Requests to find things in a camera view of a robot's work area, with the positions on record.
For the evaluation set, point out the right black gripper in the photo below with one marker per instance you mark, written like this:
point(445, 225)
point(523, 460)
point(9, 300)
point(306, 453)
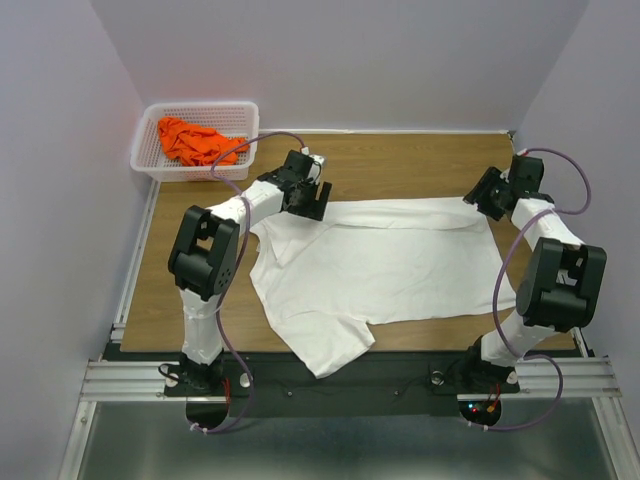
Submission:
point(478, 193)

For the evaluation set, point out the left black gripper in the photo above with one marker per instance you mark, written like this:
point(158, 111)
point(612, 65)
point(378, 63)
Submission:
point(314, 209)

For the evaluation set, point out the white t-shirt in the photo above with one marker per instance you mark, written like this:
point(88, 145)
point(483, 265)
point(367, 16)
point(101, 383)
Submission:
point(324, 284)

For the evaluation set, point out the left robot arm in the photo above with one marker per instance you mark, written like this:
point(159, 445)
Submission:
point(207, 251)

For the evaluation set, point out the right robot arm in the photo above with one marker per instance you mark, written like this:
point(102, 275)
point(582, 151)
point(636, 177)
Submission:
point(561, 284)

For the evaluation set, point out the white plastic laundry basket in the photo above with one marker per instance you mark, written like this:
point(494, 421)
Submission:
point(232, 119)

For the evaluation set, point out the orange t-shirt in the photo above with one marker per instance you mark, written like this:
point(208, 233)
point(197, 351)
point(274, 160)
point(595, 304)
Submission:
point(193, 145)

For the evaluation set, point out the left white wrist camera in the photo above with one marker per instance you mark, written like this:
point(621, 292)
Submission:
point(317, 165)

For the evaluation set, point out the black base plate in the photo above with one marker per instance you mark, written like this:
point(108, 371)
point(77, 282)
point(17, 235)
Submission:
point(269, 385)

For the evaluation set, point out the aluminium frame rail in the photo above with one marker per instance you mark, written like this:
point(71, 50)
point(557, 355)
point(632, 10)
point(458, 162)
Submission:
point(104, 382)

